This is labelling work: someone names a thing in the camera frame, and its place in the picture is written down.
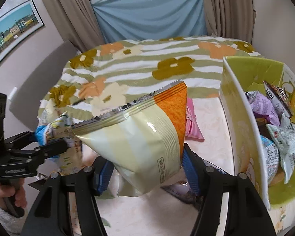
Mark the framed wall poster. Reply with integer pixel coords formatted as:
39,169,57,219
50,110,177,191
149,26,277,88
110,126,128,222
0,0,45,69

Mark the blue round-print wrapper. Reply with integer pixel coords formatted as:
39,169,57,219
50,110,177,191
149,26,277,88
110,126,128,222
261,135,279,185

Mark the person's left hand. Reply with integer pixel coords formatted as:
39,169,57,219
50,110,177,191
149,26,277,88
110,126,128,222
0,179,28,209

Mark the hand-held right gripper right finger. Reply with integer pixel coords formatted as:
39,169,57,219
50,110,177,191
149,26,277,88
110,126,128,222
182,143,277,236

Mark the dark maroon wrapper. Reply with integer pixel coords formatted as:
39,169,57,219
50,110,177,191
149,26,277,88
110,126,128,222
161,181,204,206

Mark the blue and white wrapper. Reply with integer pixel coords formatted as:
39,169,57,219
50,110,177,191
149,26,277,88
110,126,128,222
37,112,84,175

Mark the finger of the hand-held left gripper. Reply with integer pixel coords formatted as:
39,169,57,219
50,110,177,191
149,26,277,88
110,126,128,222
4,131,37,151
27,139,69,164

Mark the white wall switch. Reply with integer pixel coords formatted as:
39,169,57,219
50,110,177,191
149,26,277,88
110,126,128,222
8,87,18,101

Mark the floral striped blanket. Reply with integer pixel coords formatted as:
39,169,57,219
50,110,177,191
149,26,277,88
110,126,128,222
38,36,263,138

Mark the green cardboard box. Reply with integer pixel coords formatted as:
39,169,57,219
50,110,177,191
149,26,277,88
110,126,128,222
219,56,295,234

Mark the beige curtain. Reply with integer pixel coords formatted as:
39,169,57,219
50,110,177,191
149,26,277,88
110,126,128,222
36,0,105,52
199,0,257,46

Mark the person's left forearm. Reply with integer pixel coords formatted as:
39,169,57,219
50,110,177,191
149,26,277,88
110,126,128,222
0,197,22,235

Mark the dark green wrapper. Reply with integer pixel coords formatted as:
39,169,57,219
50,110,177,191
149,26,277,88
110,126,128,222
28,179,49,190

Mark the purple wrapper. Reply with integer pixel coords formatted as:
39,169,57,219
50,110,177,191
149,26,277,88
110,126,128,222
246,91,282,126

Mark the silver green wrapper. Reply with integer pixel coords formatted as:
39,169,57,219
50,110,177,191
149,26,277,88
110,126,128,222
265,118,295,183

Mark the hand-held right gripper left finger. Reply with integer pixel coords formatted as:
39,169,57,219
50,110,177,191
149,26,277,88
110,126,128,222
21,156,115,236

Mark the grey headboard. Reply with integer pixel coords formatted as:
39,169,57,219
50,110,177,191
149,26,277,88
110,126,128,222
8,41,79,133

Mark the dark striped wrapper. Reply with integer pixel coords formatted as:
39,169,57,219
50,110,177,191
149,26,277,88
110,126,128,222
263,80,293,118

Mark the pink striped wrapper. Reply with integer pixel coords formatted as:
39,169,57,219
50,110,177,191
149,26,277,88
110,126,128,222
185,98,205,142

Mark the cream and orange chip bag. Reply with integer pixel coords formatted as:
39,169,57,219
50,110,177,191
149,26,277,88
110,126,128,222
72,79,188,197

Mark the blue cloth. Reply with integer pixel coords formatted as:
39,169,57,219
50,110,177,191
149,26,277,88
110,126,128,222
90,0,208,45

